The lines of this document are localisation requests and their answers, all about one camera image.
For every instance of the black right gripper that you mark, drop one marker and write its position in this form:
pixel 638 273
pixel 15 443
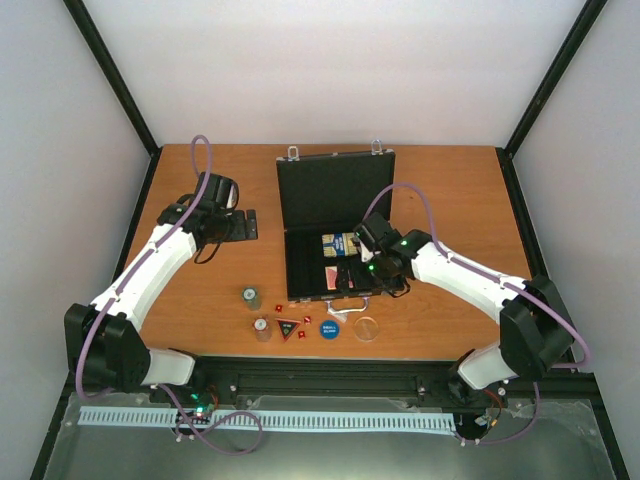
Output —
pixel 391 284

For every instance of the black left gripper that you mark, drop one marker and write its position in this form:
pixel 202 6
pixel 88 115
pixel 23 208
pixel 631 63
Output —
pixel 241 229

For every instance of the blue gold card deck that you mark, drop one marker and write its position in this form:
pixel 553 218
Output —
pixel 336 245

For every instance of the red back card deck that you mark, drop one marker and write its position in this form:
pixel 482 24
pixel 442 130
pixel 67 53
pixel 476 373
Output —
pixel 331 274

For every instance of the black poker set case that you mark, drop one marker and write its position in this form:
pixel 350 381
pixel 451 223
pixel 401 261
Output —
pixel 323 194

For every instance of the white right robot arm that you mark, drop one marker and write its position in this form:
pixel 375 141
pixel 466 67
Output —
pixel 534 326

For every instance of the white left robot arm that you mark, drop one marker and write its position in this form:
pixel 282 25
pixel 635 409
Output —
pixel 103 339

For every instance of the clear round dealer button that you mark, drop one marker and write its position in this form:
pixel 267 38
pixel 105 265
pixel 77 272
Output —
pixel 366 329

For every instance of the green poker chip stack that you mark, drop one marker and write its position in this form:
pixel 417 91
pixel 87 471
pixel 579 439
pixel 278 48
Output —
pixel 251 298

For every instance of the blue small blind button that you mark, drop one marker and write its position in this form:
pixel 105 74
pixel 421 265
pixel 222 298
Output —
pixel 329 330

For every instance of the red poker chip stack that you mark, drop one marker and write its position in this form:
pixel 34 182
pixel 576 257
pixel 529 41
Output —
pixel 262 329

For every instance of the triangular all in button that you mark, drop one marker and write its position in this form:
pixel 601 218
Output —
pixel 287 327

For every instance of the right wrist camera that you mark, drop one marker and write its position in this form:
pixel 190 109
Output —
pixel 375 232

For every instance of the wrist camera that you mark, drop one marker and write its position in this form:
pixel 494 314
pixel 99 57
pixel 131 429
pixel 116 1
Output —
pixel 220 193
pixel 375 232

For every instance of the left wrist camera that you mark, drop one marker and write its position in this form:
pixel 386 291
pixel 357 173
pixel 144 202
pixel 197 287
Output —
pixel 220 193

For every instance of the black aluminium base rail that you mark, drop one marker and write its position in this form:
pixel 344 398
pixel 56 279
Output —
pixel 234 380

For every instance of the black frame post left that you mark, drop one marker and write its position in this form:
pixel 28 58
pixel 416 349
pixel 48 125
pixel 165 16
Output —
pixel 103 57

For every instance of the black frame post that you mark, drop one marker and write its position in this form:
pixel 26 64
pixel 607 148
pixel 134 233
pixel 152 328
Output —
pixel 103 57
pixel 577 34

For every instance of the light blue cable duct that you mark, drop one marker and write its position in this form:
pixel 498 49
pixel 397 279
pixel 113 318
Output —
pixel 273 421

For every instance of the black frame post right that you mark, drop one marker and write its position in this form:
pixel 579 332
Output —
pixel 577 34

